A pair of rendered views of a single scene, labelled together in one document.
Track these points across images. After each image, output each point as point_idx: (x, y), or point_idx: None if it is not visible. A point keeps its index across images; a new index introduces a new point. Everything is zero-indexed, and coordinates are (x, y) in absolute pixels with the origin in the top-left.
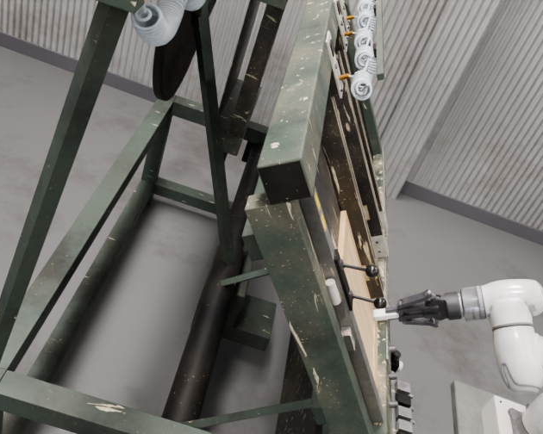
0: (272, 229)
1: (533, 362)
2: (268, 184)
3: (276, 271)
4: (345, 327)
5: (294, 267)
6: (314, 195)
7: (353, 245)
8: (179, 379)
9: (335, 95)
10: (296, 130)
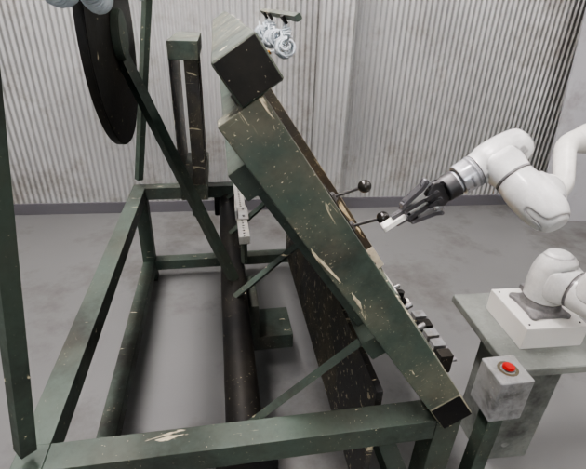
0: (256, 140)
1: (552, 192)
2: (232, 81)
3: (277, 193)
4: None
5: (294, 179)
6: None
7: None
8: (229, 385)
9: None
10: (240, 33)
